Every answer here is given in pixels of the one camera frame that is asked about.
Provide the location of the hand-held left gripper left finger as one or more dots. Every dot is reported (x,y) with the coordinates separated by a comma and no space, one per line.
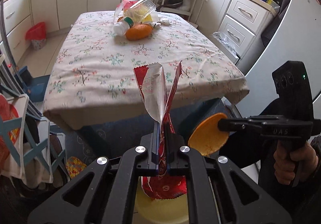
(156,138)

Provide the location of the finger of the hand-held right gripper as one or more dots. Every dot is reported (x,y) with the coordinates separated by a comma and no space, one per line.
(233,125)

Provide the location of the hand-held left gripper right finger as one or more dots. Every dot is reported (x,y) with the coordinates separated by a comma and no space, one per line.
(171,146)

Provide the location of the small orange peel piece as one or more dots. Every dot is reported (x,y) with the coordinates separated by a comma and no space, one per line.
(205,138)

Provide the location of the red snack wrapper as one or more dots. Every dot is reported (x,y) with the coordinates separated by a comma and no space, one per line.
(153,88)

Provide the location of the pale yellow waste bin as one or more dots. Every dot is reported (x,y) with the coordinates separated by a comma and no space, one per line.
(160,210)

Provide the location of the orange pumpkin piece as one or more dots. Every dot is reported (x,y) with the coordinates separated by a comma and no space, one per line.
(139,32)

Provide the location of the red trash bin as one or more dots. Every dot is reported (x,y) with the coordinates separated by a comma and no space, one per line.
(37,35)

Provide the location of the person's right hand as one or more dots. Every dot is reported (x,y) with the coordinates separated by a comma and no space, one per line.
(284,166)

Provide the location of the person's dark clothing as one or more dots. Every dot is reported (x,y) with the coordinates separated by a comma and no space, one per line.
(250,156)

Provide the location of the dark blue patterned cloth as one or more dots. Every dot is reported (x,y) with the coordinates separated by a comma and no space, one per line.
(112,133)

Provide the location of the white refrigerator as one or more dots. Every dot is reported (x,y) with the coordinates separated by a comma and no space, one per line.
(301,38)

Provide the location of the black hanging cloth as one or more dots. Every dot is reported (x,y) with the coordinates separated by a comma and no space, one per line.
(275,23)

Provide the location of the clear plastic bag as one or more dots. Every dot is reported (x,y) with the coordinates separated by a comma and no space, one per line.
(225,40)

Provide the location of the colourful patterned cloth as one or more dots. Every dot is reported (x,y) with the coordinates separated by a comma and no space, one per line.
(75,167)

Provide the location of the white drawer unit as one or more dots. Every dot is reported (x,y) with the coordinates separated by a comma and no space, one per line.
(245,13)

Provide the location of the white bottle with green cap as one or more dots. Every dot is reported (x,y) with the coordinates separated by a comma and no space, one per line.
(121,28)

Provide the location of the crumpled white tissue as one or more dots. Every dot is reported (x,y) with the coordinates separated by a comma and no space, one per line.
(164,21)

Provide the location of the blue and white folding rack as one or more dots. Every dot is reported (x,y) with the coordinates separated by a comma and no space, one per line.
(37,146)

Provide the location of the clear plastic container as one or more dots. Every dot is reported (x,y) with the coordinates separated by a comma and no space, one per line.
(143,7)
(149,17)

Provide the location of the crumpled white paper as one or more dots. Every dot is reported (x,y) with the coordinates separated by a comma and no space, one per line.
(156,14)

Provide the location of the frying pan with glass lid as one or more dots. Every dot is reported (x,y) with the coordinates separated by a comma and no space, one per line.
(170,3)

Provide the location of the red cushion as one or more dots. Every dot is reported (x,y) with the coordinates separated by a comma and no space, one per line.
(7,126)

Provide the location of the grey metal poles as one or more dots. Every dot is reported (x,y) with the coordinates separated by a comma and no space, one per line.
(10,45)

